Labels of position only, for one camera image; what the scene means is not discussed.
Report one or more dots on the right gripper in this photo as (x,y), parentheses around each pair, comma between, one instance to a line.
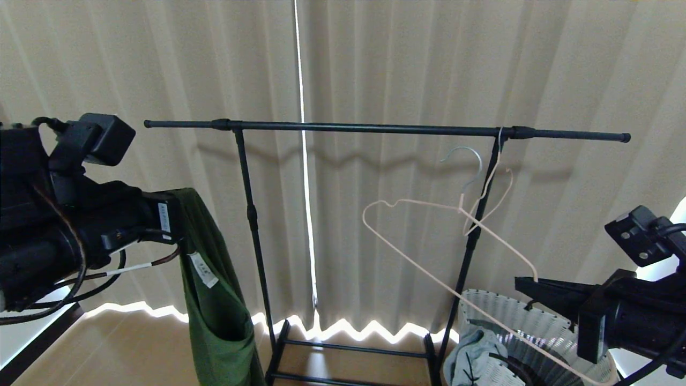
(638,321)

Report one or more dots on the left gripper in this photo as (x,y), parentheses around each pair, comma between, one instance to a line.
(128,214)

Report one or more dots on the green printed t-shirt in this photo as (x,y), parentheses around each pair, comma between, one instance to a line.
(220,321)

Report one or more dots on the pink clothes hanger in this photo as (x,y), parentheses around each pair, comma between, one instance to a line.
(511,182)
(504,239)

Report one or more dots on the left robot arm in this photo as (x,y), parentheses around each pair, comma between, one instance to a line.
(32,214)

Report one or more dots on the white laundry basket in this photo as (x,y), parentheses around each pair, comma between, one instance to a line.
(541,327)

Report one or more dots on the black clothes rack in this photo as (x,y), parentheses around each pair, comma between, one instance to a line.
(375,128)

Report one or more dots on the pale grey shorts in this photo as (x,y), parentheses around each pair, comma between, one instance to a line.
(471,354)

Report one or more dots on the beige curtain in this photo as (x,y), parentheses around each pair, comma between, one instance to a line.
(402,69)

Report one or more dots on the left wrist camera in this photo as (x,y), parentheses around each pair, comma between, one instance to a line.
(102,139)

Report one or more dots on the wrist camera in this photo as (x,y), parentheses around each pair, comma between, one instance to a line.
(638,236)
(102,139)

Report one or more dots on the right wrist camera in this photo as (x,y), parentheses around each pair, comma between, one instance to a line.
(638,236)

